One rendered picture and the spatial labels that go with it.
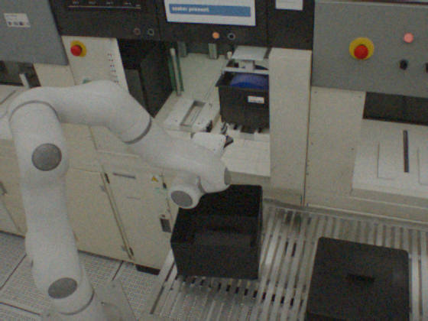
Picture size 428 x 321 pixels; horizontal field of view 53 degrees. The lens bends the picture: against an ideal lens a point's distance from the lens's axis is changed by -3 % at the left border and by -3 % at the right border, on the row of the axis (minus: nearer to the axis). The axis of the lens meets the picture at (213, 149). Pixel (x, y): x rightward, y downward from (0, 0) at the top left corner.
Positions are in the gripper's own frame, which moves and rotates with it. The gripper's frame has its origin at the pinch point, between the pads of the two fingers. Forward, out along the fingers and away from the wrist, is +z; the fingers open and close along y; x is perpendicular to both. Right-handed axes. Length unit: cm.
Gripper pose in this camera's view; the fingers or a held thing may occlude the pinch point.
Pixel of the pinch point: (216, 128)
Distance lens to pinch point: 139.9
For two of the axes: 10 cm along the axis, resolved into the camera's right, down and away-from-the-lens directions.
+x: -0.9, -7.7, -6.3
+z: 2.9, -6.3, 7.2
